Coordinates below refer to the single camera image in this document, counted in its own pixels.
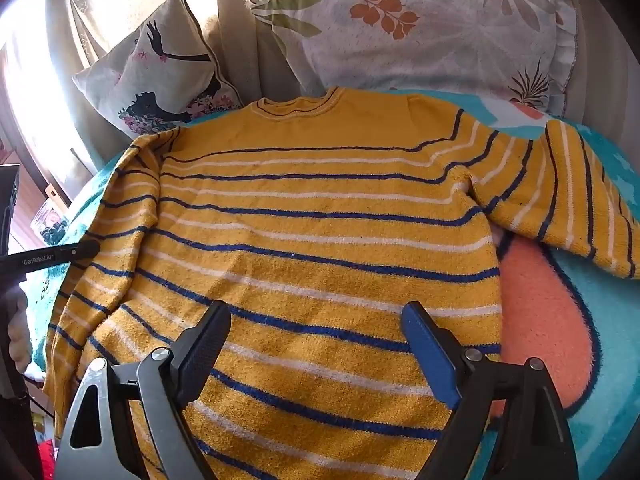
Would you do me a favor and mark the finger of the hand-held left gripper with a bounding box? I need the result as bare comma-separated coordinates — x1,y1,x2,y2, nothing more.
0,240,101,276

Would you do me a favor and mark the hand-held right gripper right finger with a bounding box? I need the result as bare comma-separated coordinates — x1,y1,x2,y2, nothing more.
401,301,581,480

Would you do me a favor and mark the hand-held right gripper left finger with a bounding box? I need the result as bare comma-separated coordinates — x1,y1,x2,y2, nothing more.
55,300,233,480

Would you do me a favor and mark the yellow striped sweater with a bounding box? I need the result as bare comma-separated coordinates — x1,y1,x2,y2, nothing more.
42,86,640,480

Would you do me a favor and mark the person's left hand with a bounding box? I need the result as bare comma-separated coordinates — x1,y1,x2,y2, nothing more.
6,287,32,376

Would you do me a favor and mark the glass jar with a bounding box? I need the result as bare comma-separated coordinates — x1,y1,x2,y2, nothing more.
30,199,68,247

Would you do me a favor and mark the teal cartoon printed blanket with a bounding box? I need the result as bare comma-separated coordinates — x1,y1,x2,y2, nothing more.
22,89,640,480

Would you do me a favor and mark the red cloth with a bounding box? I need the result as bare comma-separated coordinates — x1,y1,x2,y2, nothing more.
31,437,60,480

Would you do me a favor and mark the silhouette print pillow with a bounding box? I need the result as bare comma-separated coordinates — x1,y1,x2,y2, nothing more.
72,0,246,137

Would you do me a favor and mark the leaf print pillow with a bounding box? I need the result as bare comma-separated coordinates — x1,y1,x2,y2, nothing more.
247,0,581,117

